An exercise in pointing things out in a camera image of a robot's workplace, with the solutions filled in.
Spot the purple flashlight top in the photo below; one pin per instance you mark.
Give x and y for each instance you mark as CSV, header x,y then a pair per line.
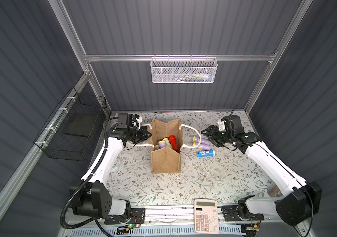
x,y
197,139

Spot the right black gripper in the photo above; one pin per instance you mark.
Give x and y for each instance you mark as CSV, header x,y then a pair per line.
x,y
216,136

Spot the red flashlight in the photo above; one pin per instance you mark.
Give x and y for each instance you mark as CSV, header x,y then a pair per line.
x,y
174,144

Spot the purple flashlight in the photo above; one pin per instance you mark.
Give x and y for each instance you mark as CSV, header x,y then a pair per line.
x,y
197,139
162,144
203,147

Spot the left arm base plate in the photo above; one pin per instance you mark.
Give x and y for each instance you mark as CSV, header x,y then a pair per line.
x,y
131,216

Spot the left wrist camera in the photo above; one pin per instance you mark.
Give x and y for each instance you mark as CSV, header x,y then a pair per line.
x,y
129,121

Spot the markers in wall basket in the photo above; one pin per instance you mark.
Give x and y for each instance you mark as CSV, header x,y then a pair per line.
x,y
207,78

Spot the pink desk calculator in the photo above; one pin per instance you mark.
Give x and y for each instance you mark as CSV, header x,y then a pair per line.
x,y
206,219

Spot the white wire wall basket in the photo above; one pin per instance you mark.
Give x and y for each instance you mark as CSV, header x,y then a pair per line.
x,y
166,70

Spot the brown jute tote bag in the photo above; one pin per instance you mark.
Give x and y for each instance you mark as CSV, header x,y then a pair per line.
x,y
167,160

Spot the clear tape roll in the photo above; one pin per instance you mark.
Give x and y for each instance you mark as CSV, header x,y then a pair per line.
x,y
116,166

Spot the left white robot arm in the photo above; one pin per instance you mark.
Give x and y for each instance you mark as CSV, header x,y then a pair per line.
x,y
94,199

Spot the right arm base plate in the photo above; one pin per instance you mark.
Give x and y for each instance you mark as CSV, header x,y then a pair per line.
x,y
236,212

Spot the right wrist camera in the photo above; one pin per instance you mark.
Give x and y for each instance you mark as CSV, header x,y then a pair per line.
x,y
221,125

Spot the blue flashlight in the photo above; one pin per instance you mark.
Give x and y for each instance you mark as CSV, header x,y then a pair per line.
x,y
208,153

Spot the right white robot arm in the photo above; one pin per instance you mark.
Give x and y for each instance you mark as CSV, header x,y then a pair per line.
x,y
299,199

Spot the blue lid pencil tube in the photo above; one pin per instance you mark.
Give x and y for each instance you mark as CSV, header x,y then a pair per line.
x,y
274,191

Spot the black wire side basket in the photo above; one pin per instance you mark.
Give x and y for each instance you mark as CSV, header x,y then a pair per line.
x,y
75,129

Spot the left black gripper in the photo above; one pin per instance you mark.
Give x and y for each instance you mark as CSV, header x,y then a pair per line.
x,y
140,134

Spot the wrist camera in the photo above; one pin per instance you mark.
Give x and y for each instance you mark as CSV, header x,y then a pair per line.
x,y
221,125
129,121

